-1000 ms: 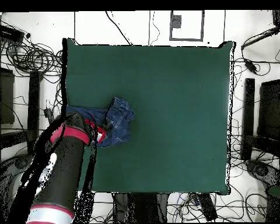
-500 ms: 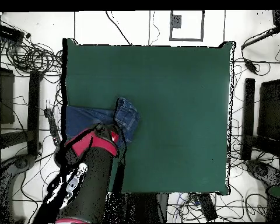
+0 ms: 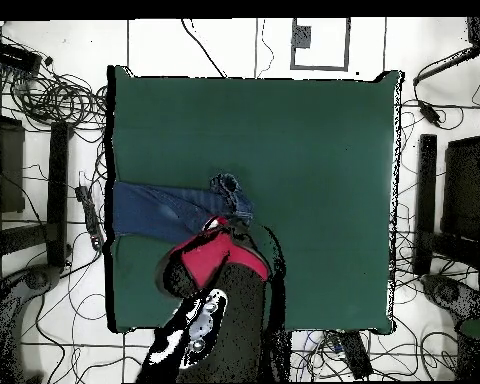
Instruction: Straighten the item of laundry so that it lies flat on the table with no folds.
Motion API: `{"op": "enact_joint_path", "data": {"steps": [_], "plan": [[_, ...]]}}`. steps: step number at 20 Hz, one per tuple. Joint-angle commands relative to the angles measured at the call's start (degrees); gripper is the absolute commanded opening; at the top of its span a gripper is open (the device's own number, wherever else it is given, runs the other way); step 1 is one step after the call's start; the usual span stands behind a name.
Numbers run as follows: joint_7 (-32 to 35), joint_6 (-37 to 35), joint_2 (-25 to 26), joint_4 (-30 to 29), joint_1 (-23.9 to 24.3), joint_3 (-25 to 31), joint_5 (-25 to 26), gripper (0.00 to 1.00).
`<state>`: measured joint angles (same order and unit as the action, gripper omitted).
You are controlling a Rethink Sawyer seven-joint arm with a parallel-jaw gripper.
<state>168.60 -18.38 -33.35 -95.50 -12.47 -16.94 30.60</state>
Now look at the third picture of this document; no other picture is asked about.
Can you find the blue denim jeans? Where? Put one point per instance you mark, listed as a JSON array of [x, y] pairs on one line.
[[156, 212]]

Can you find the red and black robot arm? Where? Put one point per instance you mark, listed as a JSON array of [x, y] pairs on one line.
[[232, 332]]

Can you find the dark green table cloth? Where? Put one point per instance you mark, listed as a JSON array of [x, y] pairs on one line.
[[324, 160]]

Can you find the black power strip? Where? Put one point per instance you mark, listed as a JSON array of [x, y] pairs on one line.
[[90, 216], [356, 354]]

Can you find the narrow black panel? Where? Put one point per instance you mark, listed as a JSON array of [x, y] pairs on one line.
[[426, 200], [58, 192]]

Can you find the black stand base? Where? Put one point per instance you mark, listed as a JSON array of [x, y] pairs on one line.
[[38, 278], [452, 294]]

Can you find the wide black panel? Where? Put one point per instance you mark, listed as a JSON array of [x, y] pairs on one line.
[[10, 168], [464, 188]]

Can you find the black power adapter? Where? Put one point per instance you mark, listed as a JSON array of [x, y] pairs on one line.
[[430, 112]]

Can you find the black electronics box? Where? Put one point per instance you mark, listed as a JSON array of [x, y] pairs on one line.
[[14, 56]]

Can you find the black bar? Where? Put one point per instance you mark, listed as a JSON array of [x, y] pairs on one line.
[[444, 66]]

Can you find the grey square frame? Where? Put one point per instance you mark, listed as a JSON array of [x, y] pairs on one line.
[[294, 60]]

